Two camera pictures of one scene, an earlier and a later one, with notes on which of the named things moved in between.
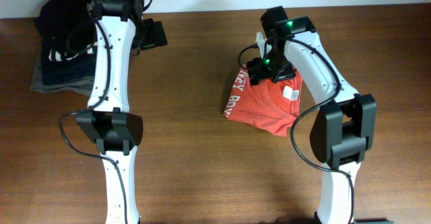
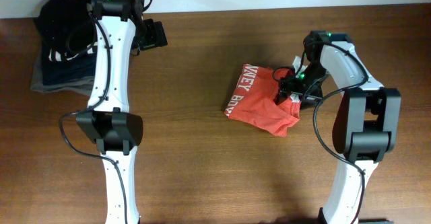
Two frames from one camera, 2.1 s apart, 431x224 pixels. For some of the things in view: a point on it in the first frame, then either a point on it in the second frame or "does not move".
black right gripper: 256,70 -> 287,85
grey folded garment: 83,86 does not move
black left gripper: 157,36 does not move
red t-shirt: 268,106 does not move
